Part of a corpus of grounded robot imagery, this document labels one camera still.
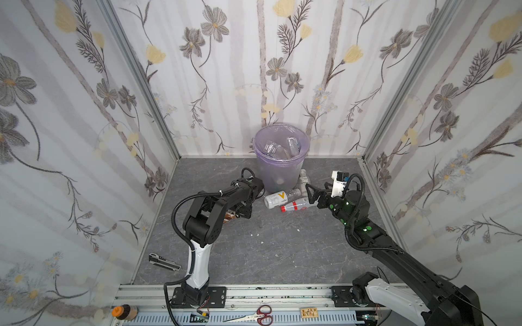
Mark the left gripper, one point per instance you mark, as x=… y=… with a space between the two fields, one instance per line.
x=253 y=187

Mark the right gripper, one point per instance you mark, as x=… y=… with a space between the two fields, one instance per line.
x=324 y=196

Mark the brown tea bottle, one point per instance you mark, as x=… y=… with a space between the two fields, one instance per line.
x=229 y=216

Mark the red-cap clear bottle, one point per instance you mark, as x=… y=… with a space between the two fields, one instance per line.
x=299 y=204

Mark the Pocari Sweat bottle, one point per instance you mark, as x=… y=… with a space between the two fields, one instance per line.
x=276 y=151

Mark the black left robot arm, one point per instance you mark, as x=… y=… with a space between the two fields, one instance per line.
x=198 y=220

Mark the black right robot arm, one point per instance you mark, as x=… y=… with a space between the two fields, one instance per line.
x=433 y=299

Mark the small clear bottle by bin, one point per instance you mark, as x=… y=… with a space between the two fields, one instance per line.
x=303 y=181

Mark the purple-lined mesh trash bin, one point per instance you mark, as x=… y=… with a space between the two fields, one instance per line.
x=281 y=175

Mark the black metal clip tool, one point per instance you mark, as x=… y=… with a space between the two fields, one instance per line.
x=160 y=261

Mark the small wooden tag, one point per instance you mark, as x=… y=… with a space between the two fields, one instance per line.
x=309 y=313

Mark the orange-capped spool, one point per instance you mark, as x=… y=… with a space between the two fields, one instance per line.
x=125 y=312

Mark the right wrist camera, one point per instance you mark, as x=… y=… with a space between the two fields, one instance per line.
x=340 y=180

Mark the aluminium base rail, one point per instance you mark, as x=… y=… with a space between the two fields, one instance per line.
x=226 y=302

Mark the red-handled scissors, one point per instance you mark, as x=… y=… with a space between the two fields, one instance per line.
x=263 y=316

